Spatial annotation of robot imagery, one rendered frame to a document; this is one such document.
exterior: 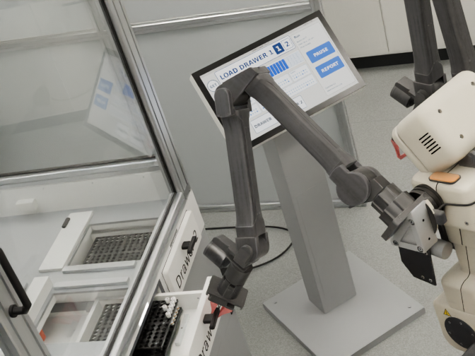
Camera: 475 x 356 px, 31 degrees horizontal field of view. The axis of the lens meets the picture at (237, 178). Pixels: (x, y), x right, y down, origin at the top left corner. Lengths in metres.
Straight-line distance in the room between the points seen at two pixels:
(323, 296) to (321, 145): 1.49
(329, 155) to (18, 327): 0.77
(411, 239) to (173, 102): 2.20
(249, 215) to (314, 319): 1.41
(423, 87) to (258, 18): 1.42
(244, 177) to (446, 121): 0.50
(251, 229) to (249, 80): 0.36
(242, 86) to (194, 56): 1.78
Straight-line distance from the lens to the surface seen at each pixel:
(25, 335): 1.78
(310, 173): 3.05
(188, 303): 2.37
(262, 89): 1.99
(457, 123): 1.91
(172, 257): 2.44
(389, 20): 4.90
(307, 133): 1.95
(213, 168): 4.08
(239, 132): 2.03
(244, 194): 2.05
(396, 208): 1.88
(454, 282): 2.16
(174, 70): 3.84
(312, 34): 2.93
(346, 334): 3.32
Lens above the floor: 2.34
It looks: 32 degrees down
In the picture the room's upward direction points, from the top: 18 degrees counter-clockwise
